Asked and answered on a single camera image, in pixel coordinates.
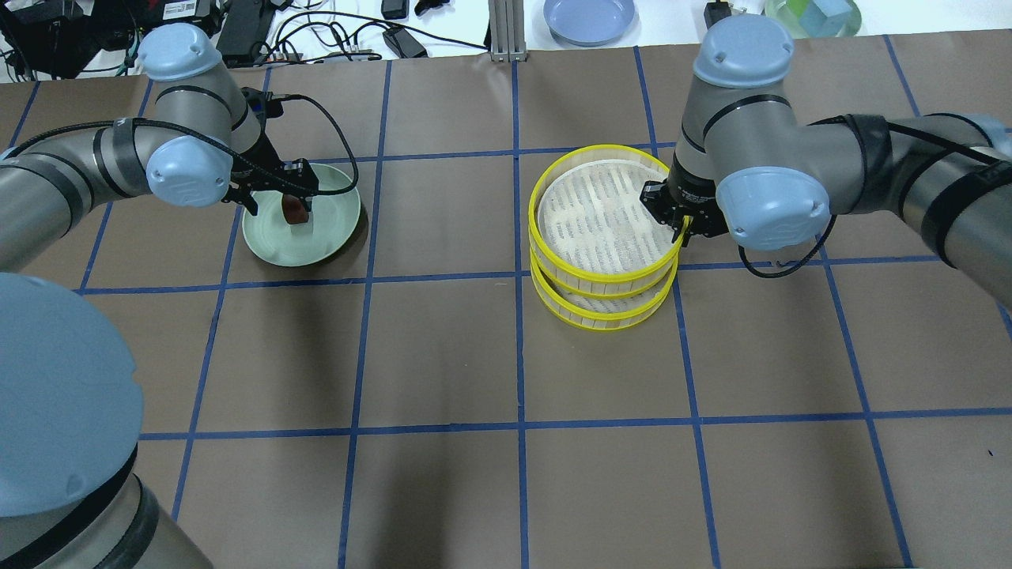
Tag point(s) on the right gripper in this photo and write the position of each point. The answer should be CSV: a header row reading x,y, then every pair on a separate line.
x,y
689,198

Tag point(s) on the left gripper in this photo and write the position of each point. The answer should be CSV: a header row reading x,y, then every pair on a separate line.
x,y
274,178

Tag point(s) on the brown steamed bun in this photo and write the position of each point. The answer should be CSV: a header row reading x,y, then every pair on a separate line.
x,y
296,210

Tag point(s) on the yellow bamboo steamer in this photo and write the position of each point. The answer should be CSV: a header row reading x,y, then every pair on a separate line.
x,y
590,232
601,315

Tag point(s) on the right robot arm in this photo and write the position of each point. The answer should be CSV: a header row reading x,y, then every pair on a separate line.
x,y
745,167

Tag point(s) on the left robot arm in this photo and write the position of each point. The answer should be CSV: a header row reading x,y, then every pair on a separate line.
x,y
71,406

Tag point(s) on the light green plate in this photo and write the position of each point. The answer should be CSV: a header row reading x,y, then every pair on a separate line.
x,y
331,222

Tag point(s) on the black power brick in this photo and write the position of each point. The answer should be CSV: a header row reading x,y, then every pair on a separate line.
x,y
244,33

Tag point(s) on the black power adapter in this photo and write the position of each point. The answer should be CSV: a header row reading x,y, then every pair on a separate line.
x,y
715,11

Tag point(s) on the blue plate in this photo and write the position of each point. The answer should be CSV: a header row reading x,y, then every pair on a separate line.
x,y
589,23

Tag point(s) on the clear green bowl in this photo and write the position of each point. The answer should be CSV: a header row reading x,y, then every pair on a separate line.
x,y
777,11

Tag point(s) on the green sponge block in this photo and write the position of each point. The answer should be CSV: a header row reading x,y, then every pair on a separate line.
x,y
807,14

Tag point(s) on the blue sponge block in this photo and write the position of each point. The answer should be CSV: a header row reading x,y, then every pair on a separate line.
x,y
835,16

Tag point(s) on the aluminium frame post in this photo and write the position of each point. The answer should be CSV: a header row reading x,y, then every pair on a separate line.
x,y
507,31

